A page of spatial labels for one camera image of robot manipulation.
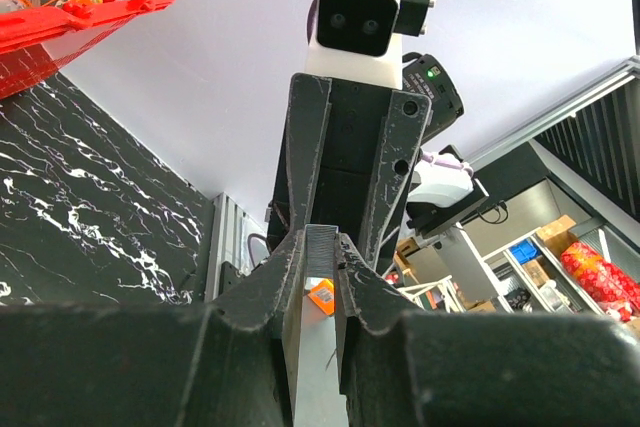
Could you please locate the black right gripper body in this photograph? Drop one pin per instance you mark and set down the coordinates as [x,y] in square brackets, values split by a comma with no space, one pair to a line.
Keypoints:
[357,115]

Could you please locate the aluminium frame rail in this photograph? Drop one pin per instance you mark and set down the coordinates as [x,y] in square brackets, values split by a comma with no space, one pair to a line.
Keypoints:
[236,246]

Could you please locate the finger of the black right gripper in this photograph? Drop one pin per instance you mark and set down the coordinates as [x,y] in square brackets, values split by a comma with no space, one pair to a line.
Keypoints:
[399,140]
[306,124]

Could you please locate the red plastic shopping basket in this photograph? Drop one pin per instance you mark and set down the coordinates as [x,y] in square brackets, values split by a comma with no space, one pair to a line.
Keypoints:
[36,43]

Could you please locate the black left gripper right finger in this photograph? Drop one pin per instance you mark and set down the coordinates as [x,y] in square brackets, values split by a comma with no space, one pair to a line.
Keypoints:
[400,365]

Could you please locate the black marble pattern mat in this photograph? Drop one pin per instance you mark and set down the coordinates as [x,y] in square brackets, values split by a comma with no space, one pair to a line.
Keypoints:
[88,213]

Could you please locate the storage shelf with boxes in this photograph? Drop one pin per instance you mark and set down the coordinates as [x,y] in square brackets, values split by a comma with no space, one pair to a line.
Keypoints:
[546,270]

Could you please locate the small silver staple strip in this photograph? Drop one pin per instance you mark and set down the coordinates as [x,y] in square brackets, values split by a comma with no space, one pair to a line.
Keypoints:
[320,247]

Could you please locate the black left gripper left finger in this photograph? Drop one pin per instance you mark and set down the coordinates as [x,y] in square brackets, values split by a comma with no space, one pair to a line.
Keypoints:
[230,362]

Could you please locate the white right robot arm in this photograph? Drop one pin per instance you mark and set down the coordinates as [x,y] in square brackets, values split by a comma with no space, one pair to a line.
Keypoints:
[442,190]

